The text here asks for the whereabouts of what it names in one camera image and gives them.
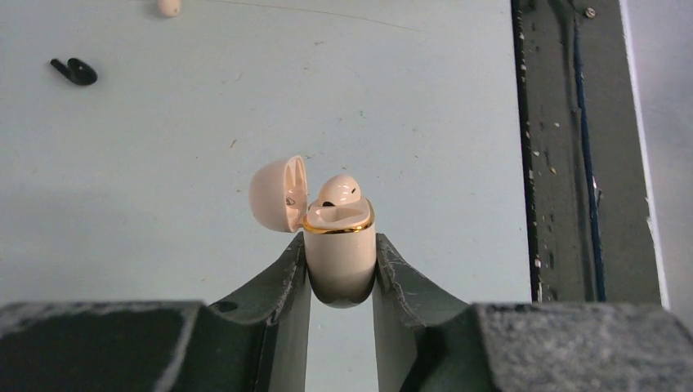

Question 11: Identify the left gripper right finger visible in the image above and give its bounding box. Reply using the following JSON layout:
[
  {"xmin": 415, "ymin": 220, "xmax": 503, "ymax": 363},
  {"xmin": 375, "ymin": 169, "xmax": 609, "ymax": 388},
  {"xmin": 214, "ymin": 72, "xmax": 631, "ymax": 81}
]
[{"xmin": 373, "ymin": 234, "xmax": 692, "ymax": 391}]

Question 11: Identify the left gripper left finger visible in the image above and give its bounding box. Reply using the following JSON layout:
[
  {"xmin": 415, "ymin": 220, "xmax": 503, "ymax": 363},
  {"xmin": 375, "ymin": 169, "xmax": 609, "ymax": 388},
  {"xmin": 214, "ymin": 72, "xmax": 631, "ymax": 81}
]
[{"xmin": 1, "ymin": 234, "xmax": 311, "ymax": 391}]

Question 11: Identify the white earbud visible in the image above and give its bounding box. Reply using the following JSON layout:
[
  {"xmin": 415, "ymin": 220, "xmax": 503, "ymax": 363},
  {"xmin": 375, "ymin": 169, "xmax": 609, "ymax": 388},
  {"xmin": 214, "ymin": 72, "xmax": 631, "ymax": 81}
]
[
  {"xmin": 316, "ymin": 174, "xmax": 362, "ymax": 207},
  {"xmin": 156, "ymin": 0, "xmax": 182, "ymax": 18}
]

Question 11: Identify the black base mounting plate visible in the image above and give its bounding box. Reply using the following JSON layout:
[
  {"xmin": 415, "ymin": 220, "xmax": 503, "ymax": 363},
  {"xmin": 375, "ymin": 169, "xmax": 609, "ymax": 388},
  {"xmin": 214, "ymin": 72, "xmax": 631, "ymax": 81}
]
[{"xmin": 511, "ymin": 1, "xmax": 665, "ymax": 305}]

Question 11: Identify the black earbud lower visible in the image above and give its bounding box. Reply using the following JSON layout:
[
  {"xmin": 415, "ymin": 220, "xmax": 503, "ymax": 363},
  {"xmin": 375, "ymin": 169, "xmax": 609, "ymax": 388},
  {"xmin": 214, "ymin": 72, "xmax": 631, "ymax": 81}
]
[{"xmin": 49, "ymin": 57, "xmax": 98, "ymax": 87}]

